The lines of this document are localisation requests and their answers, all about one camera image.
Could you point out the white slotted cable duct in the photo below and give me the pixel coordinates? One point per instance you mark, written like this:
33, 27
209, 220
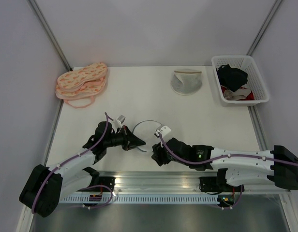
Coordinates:
84, 198

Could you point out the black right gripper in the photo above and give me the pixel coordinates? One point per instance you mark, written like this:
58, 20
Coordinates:
157, 151

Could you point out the white plastic basket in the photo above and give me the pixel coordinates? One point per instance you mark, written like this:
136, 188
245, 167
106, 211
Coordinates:
255, 81

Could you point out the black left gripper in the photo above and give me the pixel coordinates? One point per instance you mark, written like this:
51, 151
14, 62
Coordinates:
130, 140

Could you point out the right aluminium corner post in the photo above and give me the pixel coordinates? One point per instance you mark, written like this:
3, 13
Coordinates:
265, 25

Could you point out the aluminium corner post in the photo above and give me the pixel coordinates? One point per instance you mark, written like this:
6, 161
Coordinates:
265, 25
47, 29

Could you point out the red garment in basket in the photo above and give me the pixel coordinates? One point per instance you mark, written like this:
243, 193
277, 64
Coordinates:
249, 98

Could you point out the beige-trim mesh laundry bag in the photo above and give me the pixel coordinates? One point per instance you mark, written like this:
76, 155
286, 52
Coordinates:
186, 81

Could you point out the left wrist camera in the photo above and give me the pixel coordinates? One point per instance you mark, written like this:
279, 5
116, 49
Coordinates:
119, 121

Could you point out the beige bra in basket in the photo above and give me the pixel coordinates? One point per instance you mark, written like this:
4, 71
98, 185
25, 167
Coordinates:
239, 94

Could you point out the black garment in basket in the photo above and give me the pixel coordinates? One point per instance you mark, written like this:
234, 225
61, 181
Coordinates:
231, 78

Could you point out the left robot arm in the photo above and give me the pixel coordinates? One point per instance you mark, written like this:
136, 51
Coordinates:
47, 186

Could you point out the left aluminium corner post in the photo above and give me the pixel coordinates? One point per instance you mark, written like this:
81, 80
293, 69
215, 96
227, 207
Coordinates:
47, 29

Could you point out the pink patterned laundry bag stack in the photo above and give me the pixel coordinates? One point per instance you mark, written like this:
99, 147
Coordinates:
84, 83

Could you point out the blue-zipper white mesh laundry bag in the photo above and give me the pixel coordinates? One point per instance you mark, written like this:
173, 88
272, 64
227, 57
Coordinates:
145, 130

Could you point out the aluminium rail table edge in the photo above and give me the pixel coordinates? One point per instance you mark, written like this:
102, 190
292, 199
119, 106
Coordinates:
157, 182

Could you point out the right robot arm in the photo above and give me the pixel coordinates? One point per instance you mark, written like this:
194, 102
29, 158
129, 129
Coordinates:
278, 166

